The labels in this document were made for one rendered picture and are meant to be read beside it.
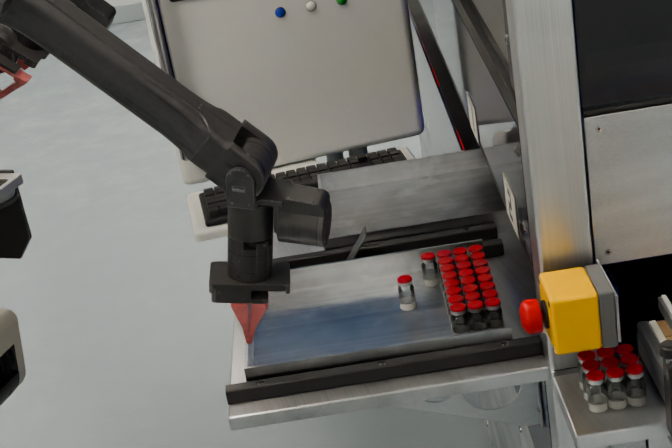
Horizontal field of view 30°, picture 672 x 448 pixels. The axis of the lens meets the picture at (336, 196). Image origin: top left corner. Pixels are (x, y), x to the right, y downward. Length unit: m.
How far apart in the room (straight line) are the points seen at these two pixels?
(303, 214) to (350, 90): 0.96
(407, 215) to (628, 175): 0.61
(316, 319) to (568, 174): 0.47
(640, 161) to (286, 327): 0.56
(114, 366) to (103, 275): 0.61
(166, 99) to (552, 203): 0.46
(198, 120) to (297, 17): 0.95
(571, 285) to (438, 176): 0.73
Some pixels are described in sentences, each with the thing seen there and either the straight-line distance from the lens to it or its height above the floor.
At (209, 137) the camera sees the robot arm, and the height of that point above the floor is 1.22.
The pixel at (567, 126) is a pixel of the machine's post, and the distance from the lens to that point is 1.42.
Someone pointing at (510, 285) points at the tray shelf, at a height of 0.88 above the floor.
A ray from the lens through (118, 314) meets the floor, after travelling 3.85.
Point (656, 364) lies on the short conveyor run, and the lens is 1.49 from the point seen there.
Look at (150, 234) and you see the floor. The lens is 4.33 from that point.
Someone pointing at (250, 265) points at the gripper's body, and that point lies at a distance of 1.56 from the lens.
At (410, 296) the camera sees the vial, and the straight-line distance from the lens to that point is 1.72.
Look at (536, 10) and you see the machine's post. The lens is 1.38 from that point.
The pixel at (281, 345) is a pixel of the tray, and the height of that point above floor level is 0.88.
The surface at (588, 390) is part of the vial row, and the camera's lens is 1.47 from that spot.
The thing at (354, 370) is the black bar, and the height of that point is 0.90.
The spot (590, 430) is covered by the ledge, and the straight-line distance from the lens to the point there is 1.46.
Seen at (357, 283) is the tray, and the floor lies 0.88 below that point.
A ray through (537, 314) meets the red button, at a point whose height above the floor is 1.01.
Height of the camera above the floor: 1.72
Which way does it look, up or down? 23 degrees down
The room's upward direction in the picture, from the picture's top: 10 degrees counter-clockwise
